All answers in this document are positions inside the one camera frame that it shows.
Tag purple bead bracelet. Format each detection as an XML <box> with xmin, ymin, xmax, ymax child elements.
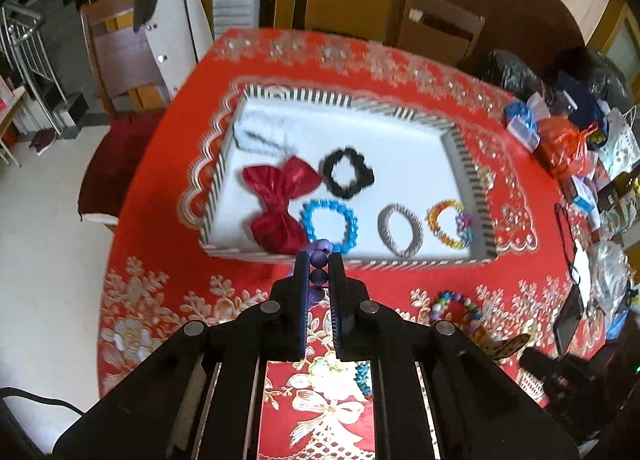
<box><xmin>305</xmin><ymin>238</ymin><xmax>335</xmax><ymax>310</ymax></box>

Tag orange plastic bag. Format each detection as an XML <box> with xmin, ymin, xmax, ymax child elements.
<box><xmin>537</xmin><ymin>115</ymin><xmax>599</xmax><ymax>180</ymax></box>

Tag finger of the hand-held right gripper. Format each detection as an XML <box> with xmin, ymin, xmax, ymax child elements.
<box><xmin>519</xmin><ymin>347</ymin><xmax>560</xmax><ymax>383</ymax></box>

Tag leopard print hair clip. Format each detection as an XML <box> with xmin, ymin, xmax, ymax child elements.
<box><xmin>479</xmin><ymin>332</ymin><xmax>531</xmax><ymax>367</ymax></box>

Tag red satin hair bow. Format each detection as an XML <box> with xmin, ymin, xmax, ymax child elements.
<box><xmin>241</xmin><ymin>155</ymin><xmax>324</xmax><ymax>256</ymax></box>

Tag plain wooden chair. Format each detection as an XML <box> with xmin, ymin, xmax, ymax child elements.
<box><xmin>395</xmin><ymin>0</ymin><xmax>486</xmax><ymax>67</ymax></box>

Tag blue bead bracelet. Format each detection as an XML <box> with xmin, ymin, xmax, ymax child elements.
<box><xmin>299</xmin><ymin>197</ymin><xmax>360</xmax><ymax>255</ymax></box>

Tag blue white packet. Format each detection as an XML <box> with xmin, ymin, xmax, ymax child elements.
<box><xmin>504</xmin><ymin>94</ymin><xmax>545</xmax><ymax>150</ymax></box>

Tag black plastic bag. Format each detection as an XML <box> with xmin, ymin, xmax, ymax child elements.
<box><xmin>484</xmin><ymin>50</ymin><xmax>547</xmax><ymax>102</ymax></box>

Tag white fluffy hair scrunchie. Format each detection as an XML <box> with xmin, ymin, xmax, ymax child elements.
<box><xmin>234</xmin><ymin>121</ymin><xmax>302</xmax><ymax>159</ymax></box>

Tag pastel large bead bracelet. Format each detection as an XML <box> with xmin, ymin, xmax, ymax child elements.
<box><xmin>429</xmin><ymin>290</ymin><xmax>484</xmax><ymax>337</ymax></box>

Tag striped cardboard tray box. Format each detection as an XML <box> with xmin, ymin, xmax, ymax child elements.
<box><xmin>199</xmin><ymin>82</ymin><xmax>500</xmax><ymax>272</ymax></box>

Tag dark red shoes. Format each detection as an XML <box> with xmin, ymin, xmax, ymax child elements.
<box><xmin>30</xmin><ymin>129</ymin><xmax>57</xmax><ymax>155</ymax></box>

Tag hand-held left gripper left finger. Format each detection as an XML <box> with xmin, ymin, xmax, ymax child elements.
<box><xmin>52</xmin><ymin>251</ymin><xmax>312</xmax><ymax>460</ymax></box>

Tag dark blue bag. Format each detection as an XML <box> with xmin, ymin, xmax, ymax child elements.
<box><xmin>554</xmin><ymin>70</ymin><xmax>602</xmax><ymax>122</ymax></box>

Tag steel stair railing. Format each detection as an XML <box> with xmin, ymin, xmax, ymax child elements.
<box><xmin>0</xmin><ymin>0</ymin><xmax>101</xmax><ymax>137</ymax></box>

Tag silver stretch bracelet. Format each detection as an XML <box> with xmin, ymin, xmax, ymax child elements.
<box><xmin>377</xmin><ymin>203</ymin><xmax>425</xmax><ymax>259</ymax></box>

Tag red floral tablecloth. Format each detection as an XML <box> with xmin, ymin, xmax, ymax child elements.
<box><xmin>97</xmin><ymin>27</ymin><xmax>603</xmax><ymax>460</ymax></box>

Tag turquoise chip bracelet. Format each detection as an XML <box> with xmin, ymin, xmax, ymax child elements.
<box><xmin>354</xmin><ymin>361</ymin><xmax>374</xmax><ymax>399</ymax></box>

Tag small white side table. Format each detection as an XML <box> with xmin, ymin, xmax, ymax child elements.
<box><xmin>0</xmin><ymin>85</ymin><xmax>29</xmax><ymax>167</ymax></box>

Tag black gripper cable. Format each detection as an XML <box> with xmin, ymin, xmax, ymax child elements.
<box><xmin>0</xmin><ymin>386</ymin><xmax>87</xmax><ymax>416</ymax></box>

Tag black cord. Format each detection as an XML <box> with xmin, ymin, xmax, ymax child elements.
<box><xmin>554</xmin><ymin>202</ymin><xmax>585</xmax><ymax>292</ymax></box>

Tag dark red seat cushion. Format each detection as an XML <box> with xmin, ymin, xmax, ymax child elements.
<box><xmin>77</xmin><ymin>112</ymin><xmax>169</xmax><ymax>227</ymax></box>

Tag wooden chair with jacket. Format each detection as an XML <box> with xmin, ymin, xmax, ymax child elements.
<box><xmin>80</xmin><ymin>0</ymin><xmax>201</xmax><ymax>117</ymax></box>

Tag round brown tabletop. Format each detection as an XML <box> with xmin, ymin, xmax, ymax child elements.
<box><xmin>440</xmin><ymin>0</ymin><xmax>587</xmax><ymax>72</ymax></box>

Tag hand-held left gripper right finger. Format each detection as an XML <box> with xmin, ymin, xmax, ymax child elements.
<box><xmin>327</xmin><ymin>252</ymin><xmax>581</xmax><ymax>460</ymax></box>

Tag rainbow crystal bead bracelet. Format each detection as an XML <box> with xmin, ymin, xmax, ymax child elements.
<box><xmin>426</xmin><ymin>199</ymin><xmax>475</xmax><ymax>252</ymax></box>

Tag grey white jacket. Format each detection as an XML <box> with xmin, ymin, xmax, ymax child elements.
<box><xmin>132</xmin><ymin>0</ymin><xmax>216</xmax><ymax>97</ymax></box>

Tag black hair scrunchie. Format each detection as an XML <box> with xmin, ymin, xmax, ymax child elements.
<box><xmin>319</xmin><ymin>146</ymin><xmax>376</xmax><ymax>200</ymax></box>

